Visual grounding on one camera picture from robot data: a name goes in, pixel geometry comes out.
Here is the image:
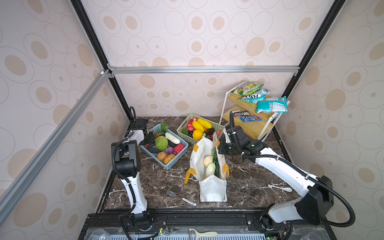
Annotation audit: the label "green cucumber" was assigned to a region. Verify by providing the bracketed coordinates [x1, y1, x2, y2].
[213, 157, 220, 178]

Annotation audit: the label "white grocery bag yellow handles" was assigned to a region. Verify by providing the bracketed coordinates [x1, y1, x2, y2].
[184, 136, 230, 203]

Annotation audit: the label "white radish with leaves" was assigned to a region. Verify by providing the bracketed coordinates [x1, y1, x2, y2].
[205, 148, 218, 178]

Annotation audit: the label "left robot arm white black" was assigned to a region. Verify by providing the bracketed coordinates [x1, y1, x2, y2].
[111, 107, 155, 229]

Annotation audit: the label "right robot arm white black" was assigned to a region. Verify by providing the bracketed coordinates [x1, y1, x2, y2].
[219, 112, 356, 231]

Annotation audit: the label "teal snack bag front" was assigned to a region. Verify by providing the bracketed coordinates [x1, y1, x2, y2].
[256, 97, 289, 113]

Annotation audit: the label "green yellow snack bag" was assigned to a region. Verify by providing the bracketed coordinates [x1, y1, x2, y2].
[233, 83, 264, 96]

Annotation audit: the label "green cabbage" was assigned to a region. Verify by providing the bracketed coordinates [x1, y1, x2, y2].
[155, 136, 169, 151]

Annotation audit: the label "dark chocolate bar packet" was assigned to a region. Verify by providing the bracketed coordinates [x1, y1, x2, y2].
[232, 110, 251, 118]

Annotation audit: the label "dark eggplant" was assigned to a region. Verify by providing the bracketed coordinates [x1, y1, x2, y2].
[204, 128, 216, 136]

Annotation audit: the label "yellow mango back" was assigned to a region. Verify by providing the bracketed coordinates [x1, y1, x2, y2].
[198, 118, 212, 129]

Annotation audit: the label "yellow mango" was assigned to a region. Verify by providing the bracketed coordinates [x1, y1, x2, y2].
[193, 121, 205, 132]
[198, 118, 212, 129]

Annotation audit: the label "brown potato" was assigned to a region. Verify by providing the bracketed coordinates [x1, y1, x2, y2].
[157, 152, 168, 162]

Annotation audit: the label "purple red cabbage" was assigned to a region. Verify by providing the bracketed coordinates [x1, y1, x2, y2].
[166, 147, 175, 155]

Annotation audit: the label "wrinkled yellow orange fruit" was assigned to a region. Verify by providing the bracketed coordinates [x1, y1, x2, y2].
[193, 129, 204, 141]

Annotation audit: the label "yellow mango front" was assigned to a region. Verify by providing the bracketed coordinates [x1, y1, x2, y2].
[193, 121, 205, 132]

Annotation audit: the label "green plastic fruit basket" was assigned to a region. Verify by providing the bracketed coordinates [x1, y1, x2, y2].
[177, 114, 225, 145]

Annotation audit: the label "red chili pepper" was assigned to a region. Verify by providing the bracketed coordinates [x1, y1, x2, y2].
[174, 144, 185, 154]

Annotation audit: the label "pink dragon fruit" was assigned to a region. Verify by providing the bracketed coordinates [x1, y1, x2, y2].
[187, 119, 195, 132]

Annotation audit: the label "metal fork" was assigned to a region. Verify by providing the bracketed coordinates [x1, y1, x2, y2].
[166, 190, 176, 198]

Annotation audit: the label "cream plastic spatula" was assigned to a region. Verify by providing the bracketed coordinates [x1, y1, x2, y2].
[189, 229, 218, 240]

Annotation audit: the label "silver aluminium side bar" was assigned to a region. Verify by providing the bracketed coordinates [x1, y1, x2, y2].
[1, 69, 112, 224]

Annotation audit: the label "wooden shelf white frame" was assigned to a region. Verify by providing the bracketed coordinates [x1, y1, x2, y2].
[219, 81, 283, 141]

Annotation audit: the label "silver aluminium frame bar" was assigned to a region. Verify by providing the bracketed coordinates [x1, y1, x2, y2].
[110, 66, 300, 74]

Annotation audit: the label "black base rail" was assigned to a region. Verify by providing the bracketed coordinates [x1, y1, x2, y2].
[78, 208, 337, 240]

